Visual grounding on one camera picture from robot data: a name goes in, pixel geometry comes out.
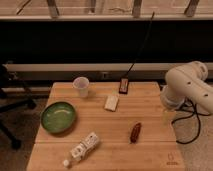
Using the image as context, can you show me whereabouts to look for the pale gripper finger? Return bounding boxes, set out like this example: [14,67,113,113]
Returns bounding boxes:
[162,109,170,124]

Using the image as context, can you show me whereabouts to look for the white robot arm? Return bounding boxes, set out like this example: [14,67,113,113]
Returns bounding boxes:
[160,61,213,114]

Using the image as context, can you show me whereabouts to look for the small black red device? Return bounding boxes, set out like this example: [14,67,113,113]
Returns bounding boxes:
[119,78,129,94]

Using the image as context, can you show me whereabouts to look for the white sponge block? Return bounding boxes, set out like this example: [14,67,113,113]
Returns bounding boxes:
[104,95,119,111]

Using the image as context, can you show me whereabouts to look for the plastic bottle with label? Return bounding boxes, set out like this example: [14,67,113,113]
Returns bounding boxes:
[63,132,100,168]

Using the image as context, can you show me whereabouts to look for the clear plastic cup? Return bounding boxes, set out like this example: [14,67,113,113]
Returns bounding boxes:
[73,77,89,98]

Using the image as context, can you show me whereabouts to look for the green bowl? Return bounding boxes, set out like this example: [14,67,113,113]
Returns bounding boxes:
[41,101,77,134]

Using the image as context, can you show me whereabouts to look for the black office chair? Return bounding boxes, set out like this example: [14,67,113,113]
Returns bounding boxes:
[0,64,36,150]

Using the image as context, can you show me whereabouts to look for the black floor cables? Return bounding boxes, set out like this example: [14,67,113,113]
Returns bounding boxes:
[171,99,212,145]

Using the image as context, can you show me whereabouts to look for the black cable to device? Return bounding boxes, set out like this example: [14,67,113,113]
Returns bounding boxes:
[125,11,156,79]

